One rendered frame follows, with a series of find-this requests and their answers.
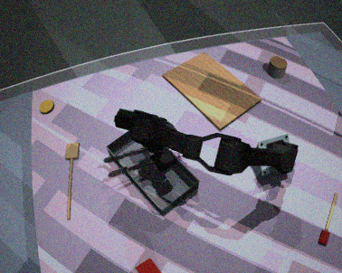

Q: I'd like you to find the wooden board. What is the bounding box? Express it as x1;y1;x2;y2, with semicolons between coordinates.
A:
162;52;261;131

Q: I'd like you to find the tan wooden spatula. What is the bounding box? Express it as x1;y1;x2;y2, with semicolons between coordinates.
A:
65;143;80;220

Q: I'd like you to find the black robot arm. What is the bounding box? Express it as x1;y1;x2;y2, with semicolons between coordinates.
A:
114;108;299;175

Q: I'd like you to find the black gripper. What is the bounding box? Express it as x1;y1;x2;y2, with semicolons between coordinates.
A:
141;142;176;172

